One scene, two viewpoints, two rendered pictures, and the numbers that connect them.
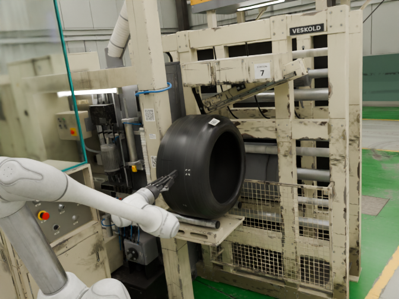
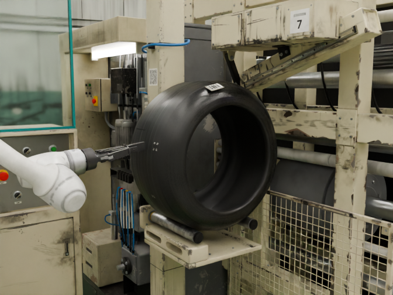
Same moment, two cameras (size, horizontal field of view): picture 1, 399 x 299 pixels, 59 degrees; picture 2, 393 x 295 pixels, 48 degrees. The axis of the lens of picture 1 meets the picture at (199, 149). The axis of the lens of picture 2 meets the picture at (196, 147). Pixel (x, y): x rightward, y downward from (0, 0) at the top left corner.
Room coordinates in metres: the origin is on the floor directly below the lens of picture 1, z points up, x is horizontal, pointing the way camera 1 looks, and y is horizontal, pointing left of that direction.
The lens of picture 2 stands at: (0.32, -0.63, 1.46)
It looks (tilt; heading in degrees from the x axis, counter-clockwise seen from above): 8 degrees down; 22
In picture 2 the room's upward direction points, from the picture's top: straight up
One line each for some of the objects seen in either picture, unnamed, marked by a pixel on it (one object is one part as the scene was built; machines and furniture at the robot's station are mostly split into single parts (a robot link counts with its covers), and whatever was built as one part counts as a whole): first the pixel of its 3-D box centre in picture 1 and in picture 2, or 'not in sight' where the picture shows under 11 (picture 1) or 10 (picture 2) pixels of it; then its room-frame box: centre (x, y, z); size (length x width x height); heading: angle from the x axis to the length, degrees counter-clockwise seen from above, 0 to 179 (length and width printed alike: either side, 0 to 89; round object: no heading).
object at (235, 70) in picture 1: (233, 70); (276, 28); (2.20, -0.26, 1.71); 0.61 x 0.25 x 0.15; 56
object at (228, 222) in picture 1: (205, 225); (201, 243); (2.02, 0.01, 0.80); 0.37 x 0.36 x 0.02; 146
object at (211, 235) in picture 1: (192, 230); (173, 240); (1.90, 0.09, 0.84); 0.36 x 0.09 x 0.06; 56
